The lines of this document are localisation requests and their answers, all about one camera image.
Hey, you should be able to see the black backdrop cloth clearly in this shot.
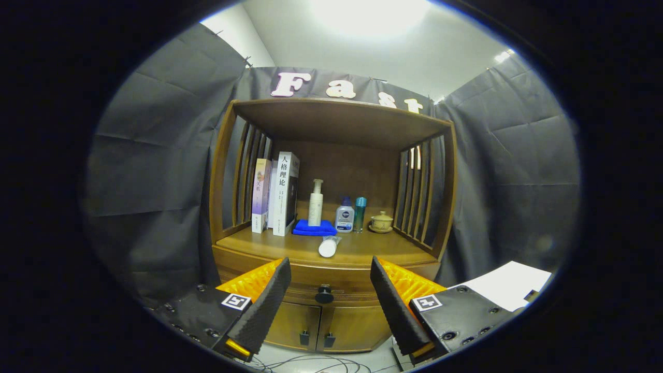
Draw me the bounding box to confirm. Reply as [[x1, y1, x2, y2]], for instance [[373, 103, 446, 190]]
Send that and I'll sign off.
[[83, 21, 582, 306]]

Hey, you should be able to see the brown wooden cabinet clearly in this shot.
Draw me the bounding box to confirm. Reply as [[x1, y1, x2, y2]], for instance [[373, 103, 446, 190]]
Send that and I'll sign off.
[[209, 97, 457, 354]]

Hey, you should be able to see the wooden cabinet door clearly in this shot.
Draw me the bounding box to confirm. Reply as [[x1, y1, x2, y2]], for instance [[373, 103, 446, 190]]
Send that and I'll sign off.
[[317, 305, 393, 354], [267, 302, 323, 350]]

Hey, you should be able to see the thick white and black book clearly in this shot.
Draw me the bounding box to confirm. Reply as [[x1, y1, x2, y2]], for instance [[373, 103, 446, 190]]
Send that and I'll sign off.
[[272, 151, 300, 237]]

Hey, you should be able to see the black floor cable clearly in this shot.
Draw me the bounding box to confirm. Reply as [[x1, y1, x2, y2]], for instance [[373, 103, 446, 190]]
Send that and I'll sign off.
[[243, 354, 399, 373]]

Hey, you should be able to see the teal bottle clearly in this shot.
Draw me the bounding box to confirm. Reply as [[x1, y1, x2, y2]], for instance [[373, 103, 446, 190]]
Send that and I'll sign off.
[[353, 197, 367, 233]]

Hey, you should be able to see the white pump bottle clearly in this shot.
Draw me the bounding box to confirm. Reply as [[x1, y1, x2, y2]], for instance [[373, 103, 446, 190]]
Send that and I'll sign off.
[[308, 179, 324, 227]]

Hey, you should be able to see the white tube with green label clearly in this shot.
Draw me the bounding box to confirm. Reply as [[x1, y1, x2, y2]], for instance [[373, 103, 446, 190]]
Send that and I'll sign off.
[[318, 235, 342, 259]]

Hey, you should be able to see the thin white book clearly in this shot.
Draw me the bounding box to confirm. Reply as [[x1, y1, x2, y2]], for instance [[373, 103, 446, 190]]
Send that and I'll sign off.
[[267, 161, 279, 229]]

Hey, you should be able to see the wooden drawer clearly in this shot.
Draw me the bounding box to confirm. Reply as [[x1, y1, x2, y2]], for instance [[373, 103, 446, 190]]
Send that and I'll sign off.
[[212, 246, 441, 306]]

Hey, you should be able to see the purple book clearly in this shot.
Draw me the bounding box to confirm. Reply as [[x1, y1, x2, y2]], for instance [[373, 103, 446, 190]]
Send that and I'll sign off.
[[251, 158, 272, 234]]

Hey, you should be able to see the grey plastic case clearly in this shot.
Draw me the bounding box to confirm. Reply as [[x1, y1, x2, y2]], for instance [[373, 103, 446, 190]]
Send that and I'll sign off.
[[391, 337, 420, 371]]

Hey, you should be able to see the blue folded cloth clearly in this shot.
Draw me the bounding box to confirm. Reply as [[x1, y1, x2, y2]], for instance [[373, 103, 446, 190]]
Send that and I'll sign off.
[[292, 219, 337, 237]]

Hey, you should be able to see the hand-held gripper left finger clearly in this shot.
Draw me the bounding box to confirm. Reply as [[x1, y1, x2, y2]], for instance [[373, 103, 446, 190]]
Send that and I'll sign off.
[[154, 257, 292, 362]]

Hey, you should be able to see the white sheet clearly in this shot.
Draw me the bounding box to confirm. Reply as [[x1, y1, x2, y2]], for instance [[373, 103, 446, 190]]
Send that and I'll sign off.
[[448, 261, 553, 312]]

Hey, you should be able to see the white bottle with blue cap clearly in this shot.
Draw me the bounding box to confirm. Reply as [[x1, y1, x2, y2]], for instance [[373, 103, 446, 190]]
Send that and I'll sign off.
[[335, 197, 355, 233]]

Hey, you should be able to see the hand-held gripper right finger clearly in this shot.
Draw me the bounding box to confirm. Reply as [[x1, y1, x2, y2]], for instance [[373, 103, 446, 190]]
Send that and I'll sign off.
[[370, 256, 518, 364]]

